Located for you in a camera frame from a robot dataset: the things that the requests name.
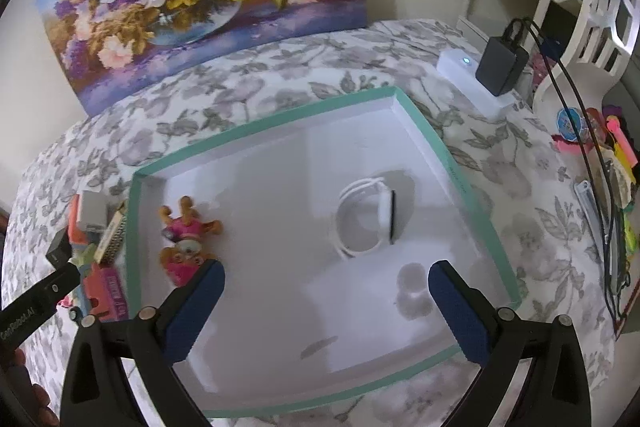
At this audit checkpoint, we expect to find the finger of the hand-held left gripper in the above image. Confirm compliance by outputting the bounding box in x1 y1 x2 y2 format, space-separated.
47 264 82 303

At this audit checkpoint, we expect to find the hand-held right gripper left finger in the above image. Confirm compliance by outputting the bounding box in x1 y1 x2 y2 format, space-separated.
60 259 226 427

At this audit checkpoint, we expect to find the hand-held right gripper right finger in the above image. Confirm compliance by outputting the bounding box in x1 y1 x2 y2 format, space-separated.
427 259 598 427

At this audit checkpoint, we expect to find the pink purple box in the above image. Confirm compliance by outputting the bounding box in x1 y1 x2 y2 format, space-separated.
82 264 128 323

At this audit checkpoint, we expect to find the teal-edged white box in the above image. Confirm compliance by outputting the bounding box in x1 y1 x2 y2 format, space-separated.
124 87 523 419

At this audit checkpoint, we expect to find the person's left hand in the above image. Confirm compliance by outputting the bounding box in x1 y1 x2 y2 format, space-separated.
10 349 61 427

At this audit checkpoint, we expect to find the orange blue toy knife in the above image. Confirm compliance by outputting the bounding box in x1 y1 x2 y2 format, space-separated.
67 194 88 248

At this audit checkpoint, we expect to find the gold patterned box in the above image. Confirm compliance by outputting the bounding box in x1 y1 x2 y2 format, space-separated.
95 202 128 265

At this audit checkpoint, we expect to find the brown pink dog toy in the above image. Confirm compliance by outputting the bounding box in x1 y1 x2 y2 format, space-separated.
157 196 224 285

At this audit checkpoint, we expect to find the white charger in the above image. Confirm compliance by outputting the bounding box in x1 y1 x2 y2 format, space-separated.
79 191 110 233

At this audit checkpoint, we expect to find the white smartwatch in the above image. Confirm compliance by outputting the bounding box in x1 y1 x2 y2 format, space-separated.
332 177 398 260

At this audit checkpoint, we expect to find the white plastic strip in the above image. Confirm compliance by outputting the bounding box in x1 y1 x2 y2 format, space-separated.
575 179 608 248

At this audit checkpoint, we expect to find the round cartoon badge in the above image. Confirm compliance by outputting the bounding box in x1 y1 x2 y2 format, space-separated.
555 107 588 140

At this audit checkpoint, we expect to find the pile of colourful stationery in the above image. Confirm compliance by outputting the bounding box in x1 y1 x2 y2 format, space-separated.
587 104 640 258

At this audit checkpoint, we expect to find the white router box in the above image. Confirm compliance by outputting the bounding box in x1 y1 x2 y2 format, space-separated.
436 49 523 122

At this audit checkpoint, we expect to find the black plugged-in adapter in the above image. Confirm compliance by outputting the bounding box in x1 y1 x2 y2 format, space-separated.
475 19 530 98

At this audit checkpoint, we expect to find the grey floral blanket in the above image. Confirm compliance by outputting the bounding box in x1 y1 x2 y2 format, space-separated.
0 19 621 427

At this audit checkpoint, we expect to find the white chair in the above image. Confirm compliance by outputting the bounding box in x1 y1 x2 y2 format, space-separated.
532 0 640 118

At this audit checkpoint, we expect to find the black cable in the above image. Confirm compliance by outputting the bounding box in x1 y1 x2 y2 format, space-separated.
530 27 616 308
520 19 631 323

